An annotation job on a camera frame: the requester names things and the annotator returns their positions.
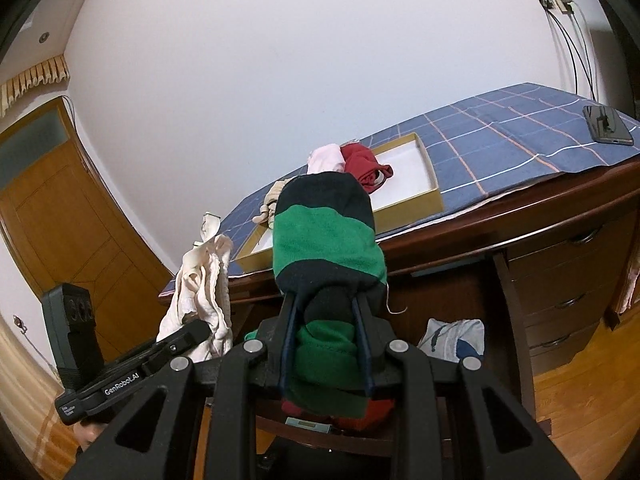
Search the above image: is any black cable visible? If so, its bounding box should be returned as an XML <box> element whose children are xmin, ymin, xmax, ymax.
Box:
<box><xmin>541</xmin><ymin>6</ymin><xmax>598</xmax><ymax>102</ymax></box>

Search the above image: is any black smartphone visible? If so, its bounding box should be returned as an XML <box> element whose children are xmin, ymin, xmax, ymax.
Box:
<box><xmin>582</xmin><ymin>105</ymin><xmax>634</xmax><ymax>146</ymax></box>

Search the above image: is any cream white underwear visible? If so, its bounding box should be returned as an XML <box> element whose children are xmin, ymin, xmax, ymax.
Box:
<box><xmin>156</xmin><ymin>212</ymin><xmax>233</xmax><ymax>363</ymax></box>

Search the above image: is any fringed curtain valance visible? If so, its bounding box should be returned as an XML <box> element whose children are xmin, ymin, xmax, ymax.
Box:
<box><xmin>1</xmin><ymin>54</ymin><xmax>70</xmax><ymax>117</ymax></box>

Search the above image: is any blue plaid tablecloth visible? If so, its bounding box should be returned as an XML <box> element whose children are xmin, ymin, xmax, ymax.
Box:
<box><xmin>159</xmin><ymin>81</ymin><xmax>640</xmax><ymax>297</ymax></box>

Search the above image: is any pale pink underwear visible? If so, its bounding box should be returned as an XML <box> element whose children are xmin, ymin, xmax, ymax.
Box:
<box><xmin>307</xmin><ymin>143</ymin><xmax>346</xmax><ymax>174</ymax></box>

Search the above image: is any dark red striped-band underwear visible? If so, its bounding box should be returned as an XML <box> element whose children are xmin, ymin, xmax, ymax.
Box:
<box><xmin>341</xmin><ymin>143</ymin><xmax>394</xmax><ymax>194</ymax></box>

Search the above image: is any green black striped underwear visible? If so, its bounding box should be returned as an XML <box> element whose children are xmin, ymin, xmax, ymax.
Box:
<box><xmin>272</xmin><ymin>172</ymin><xmax>387</xmax><ymax>418</ymax></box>

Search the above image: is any white blue grey underwear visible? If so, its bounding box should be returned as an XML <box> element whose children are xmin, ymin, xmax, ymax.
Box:
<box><xmin>418</xmin><ymin>318</ymin><xmax>485</xmax><ymax>363</ymax></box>

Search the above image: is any wooden door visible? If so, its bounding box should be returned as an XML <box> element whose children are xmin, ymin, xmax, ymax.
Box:
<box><xmin>1</xmin><ymin>98</ymin><xmax>170</xmax><ymax>360</ymax></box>

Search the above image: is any wooden drawer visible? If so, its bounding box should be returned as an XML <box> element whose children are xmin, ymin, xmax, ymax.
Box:
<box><xmin>194</xmin><ymin>251</ymin><xmax>551</xmax><ymax>480</ymax></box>

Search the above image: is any person's left hand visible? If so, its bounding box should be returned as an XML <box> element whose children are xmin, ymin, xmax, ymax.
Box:
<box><xmin>73</xmin><ymin>422</ymin><xmax>107</xmax><ymax>452</ymax></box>

